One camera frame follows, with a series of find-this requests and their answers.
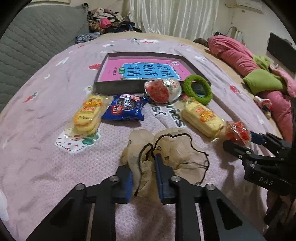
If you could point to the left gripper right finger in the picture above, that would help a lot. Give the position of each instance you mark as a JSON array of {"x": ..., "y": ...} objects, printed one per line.
[{"x": 202, "y": 213}]

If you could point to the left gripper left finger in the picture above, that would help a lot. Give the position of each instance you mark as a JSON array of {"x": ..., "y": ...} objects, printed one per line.
[{"x": 87, "y": 212}]

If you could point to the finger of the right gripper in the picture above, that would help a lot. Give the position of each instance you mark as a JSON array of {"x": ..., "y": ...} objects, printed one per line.
[
  {"x": 269, "y": 139},
  {"x": 244, "y": 153}
]

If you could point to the small red egg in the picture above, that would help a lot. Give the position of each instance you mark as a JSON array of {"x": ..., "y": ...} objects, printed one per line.
[{"x": 236, "y": 132}]

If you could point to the yellow rice cracker pack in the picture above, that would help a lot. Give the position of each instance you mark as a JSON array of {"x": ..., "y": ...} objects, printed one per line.
[
  {"x": 203, "y": 119},
  {"x": 88, "y": 117}
]

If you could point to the red white egg toy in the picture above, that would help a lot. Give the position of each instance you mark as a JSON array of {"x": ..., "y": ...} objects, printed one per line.
[{"x": 163, "y": 90}]

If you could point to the pink quilt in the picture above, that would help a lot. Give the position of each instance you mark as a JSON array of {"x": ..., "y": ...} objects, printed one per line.
[{"x": 239, "y": 57}]

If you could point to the green garment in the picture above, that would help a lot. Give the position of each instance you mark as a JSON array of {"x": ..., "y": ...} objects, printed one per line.
[{"x": 262, "y": 79}]

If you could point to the pink strawberry bed blanket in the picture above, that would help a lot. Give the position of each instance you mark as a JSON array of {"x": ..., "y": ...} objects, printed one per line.
[{"x": 36, "y": 173}]

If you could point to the black television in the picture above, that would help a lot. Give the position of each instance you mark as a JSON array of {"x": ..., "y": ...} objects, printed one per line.
[{"x": 282, "y": 50}]

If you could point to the blue Oreo cookie pack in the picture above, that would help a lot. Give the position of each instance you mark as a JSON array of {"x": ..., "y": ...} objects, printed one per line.
[{"x": 125, "y": 107}]

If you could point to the pink blue book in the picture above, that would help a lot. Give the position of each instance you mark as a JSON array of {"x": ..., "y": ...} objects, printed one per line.
[{"x": 136, "y": 69}]

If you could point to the white air conditioner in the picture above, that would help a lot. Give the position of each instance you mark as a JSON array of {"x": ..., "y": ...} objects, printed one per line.
[{"x": 251, "y": 5}]

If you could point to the white curtain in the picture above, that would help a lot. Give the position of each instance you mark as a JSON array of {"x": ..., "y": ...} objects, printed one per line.
[{"x": 184, "y": 19}]

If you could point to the blue floral cloth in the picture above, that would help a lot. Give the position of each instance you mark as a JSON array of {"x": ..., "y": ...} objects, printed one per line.
[{"x": 86, "y": 37}]

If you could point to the pile of clothes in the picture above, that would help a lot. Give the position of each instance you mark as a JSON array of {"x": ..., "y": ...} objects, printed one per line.
[{"x": 106, "y": 21}]

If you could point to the grey quilted headboard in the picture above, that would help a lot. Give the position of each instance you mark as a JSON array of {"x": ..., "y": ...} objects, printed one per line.
[{"x": 35, "y": 35}]

